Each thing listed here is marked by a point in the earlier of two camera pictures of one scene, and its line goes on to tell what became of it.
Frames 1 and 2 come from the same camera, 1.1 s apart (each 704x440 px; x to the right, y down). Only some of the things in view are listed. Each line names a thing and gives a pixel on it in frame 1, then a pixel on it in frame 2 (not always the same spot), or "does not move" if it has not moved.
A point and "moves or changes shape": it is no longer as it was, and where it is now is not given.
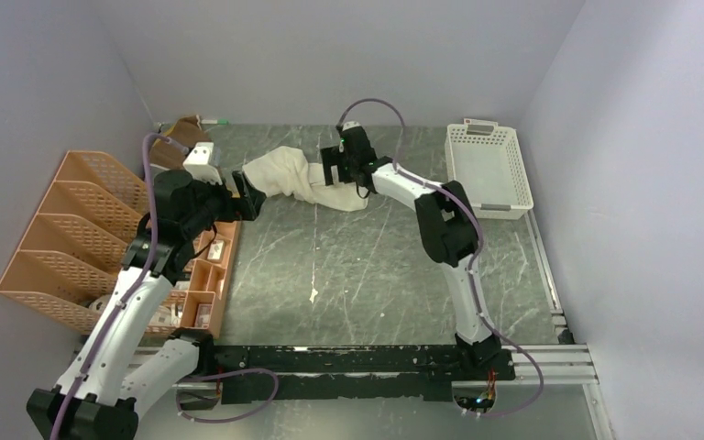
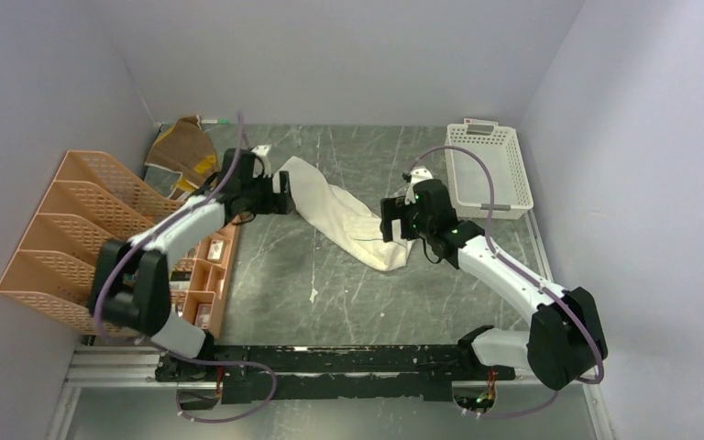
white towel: (286, 170) moves or changes shape
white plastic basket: (485, 166) does not move
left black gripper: (247, 205) → (275, 203)
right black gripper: (333, 156) → (396, 208)
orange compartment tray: (210, 269) does not move
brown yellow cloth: (187, 132) does not move
